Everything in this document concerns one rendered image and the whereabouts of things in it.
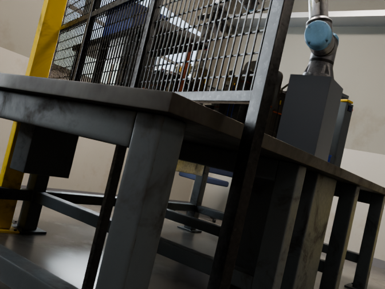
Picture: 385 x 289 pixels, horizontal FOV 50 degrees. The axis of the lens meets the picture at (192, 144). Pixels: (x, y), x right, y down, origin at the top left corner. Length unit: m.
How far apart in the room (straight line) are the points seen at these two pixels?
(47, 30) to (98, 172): 2.07
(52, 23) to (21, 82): 1.31
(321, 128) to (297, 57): 3.25
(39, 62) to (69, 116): 1.38
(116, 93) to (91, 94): 0.08
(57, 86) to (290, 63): 4.31
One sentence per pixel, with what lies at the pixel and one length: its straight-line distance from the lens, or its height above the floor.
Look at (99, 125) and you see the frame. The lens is 0.96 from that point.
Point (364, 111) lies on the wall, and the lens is 4.74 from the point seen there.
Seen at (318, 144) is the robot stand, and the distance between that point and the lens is 1.95.
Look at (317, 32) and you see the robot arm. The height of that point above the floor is 1.27.
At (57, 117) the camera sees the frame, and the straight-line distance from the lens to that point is 1.08.
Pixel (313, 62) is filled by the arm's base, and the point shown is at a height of 1.18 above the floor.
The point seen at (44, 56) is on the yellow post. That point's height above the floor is 0.96.
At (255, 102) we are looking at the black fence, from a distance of 0.90.
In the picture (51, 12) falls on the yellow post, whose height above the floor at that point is 1.19.
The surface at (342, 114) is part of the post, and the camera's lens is 2.64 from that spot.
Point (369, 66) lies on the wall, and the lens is 4.87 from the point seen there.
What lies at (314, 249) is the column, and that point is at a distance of 2.04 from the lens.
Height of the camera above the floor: 0.58
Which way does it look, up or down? 3 degrees up
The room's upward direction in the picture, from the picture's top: 13 degrees clockwise
